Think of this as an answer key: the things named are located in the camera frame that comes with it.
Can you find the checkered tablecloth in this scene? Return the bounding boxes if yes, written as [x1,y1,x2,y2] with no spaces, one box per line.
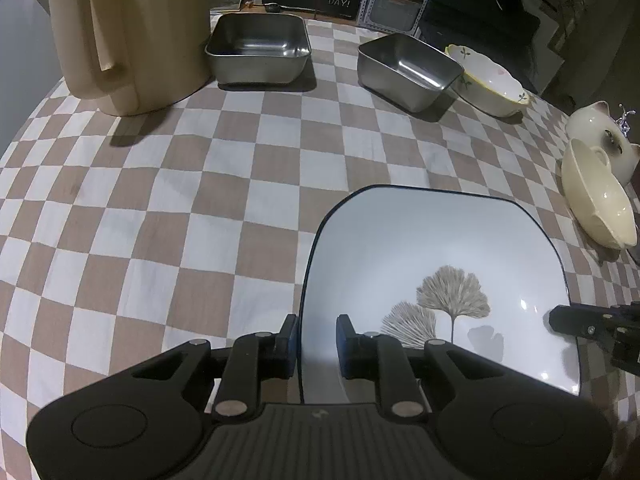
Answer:
[1,20,639,479]

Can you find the beige thermos jug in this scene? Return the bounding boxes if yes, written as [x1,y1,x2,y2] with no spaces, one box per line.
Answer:
[49,0,210,116]

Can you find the white square tree plate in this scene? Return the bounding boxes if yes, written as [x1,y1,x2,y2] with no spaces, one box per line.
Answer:
[298,185,580,404]

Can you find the steel rectangular tray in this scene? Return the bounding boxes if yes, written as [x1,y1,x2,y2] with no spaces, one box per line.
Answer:
[357,32,463,113]
[205,13,311,86]

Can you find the silver balloon-dog figurine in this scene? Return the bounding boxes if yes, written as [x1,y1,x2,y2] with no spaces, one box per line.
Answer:
[614,103,636,138]

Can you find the cream two-handled bowl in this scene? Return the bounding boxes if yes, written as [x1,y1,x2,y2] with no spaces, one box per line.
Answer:
[561,138,638,250]

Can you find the floral yellow-rimmed bowl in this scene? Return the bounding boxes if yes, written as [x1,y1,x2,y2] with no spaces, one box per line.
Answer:
[445,44,530,118]

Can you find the white cat-shaped ceramic cover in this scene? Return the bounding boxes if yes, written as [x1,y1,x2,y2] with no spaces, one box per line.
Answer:
[566,101,639,186]

